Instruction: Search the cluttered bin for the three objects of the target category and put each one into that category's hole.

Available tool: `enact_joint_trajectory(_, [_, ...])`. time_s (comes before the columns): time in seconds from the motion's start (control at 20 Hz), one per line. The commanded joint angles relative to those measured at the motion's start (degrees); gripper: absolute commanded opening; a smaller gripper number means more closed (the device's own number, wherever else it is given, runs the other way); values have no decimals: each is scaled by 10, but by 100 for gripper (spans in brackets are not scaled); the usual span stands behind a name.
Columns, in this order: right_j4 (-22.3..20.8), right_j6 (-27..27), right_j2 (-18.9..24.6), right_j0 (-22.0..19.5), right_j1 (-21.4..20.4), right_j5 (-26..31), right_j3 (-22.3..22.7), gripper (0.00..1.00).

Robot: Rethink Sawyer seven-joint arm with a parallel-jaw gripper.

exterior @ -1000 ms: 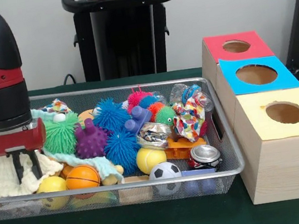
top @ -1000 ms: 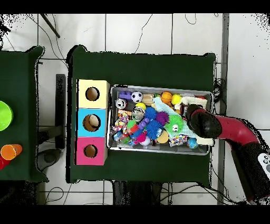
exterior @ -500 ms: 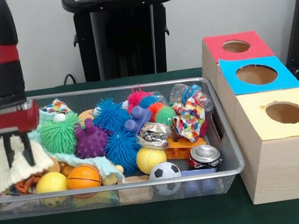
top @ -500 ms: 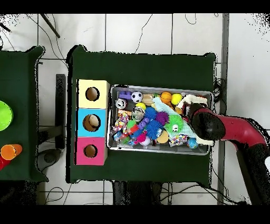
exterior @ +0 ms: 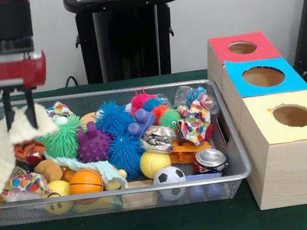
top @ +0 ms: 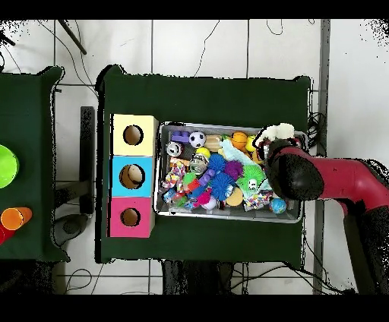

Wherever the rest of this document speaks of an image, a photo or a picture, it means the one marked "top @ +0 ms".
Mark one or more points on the clear mesh bin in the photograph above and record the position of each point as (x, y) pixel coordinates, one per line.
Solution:
(292, 214)

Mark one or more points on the black rod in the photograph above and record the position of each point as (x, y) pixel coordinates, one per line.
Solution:
(72, 36)

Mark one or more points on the multicolour patterned cloth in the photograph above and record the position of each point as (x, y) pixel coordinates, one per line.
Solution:
(174, 176)

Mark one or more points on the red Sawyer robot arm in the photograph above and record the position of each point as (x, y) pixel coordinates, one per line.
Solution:
(340, 179)

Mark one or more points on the yellow tennis ball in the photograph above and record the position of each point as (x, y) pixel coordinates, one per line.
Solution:
(203, 153)

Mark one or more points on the green spiky rubber ball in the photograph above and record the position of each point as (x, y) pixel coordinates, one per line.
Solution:
(249, 181)

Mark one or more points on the orange plastic cup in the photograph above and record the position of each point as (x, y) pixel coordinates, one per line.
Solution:
(15, 217)

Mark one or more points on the green plastic bowl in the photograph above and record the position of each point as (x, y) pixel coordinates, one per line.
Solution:
(7, 165)

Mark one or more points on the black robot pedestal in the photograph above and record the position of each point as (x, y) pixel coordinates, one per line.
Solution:
(194, 278)

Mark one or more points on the mint green cloth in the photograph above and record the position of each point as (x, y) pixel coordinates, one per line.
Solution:
(234, 153)

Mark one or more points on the wooden box with three holes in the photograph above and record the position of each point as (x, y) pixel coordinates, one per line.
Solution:
(146, 176)

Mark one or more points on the orange toy basketball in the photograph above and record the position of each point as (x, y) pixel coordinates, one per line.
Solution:
(239, 140)

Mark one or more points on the cream knitted cloth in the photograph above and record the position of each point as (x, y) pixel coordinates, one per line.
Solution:
(281, 130)

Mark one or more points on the blue spiky rubber ball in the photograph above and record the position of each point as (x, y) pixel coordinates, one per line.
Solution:
(222, 186)
(217, 162)

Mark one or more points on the purple knobby ball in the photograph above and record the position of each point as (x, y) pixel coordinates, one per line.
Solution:
(233, 170)

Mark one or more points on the black and white soccer ball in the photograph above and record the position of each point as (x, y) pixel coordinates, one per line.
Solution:
(197, 139)

